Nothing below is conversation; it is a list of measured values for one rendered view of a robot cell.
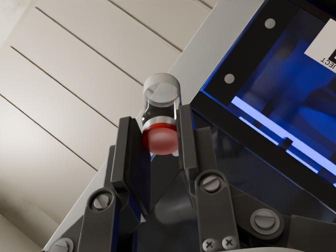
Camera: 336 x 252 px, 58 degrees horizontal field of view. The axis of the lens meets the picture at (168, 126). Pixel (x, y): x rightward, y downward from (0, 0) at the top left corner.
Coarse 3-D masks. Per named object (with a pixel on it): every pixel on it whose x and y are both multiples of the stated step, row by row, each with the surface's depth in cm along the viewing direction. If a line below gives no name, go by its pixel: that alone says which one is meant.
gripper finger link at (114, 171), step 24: (120, 120) 14; (120, 144) 13; (120, 168) 12; (144, 168) 15; (120, 192) 12; (144, 192) 14; (120, 216) 12; (144, 216) 14; (72, 240) 11; (120, 240) 12
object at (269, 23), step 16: (272, 0) 45; (256, 16) 46; (272, 16) 45; (288, 16) 45; (256, 32) 46; (272, 32) 45; (240, 48) 46; (256, 48) 46; (224, 64) 47; (240, 64) 46; (256, 64) 46; (224, 80) 47; (240, 80) 46; (224, 96) 46; (192, 112) 48; (160, 160) 49; (176, 160) 48; (160, 176) 49; (160, 192) 49
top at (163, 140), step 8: (152, 128) 14; (160, 128) 14; (168, 128) 14; (176, 128) 14; (144, 136) 15; (152, 136) 15; (160, 136) 15; (168, 136) 15; (176, 136) 15; (144, 144) 15; (152, 144) 15; (160, 144) 15; (168, 144) 15; (176, 144) 15; (152, 152) 15; (160, 152) 15; (168, 152) 15
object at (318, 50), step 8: (328, 24) 43; (320, 32) 44; (328, 32) 43; (320, 40) 44; (328, 40) 43; (312, 48) 44; (320, 48) 43; (328, 48) 43; (312, 56) 44; (320, 56) 43; (328, 56) 43; (328, 64) 43
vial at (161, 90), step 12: (144, 84) 18; (156, 84) 17; (168, 84) 17; (144, 96) 17; (156, 96) 16; (168, 96) 16; (180, 96) 17; (144, 108) 16; (156, 108) 15; (168, 108) 15; (144, 120) 16; (156, 120) 15; (168, 120) 15
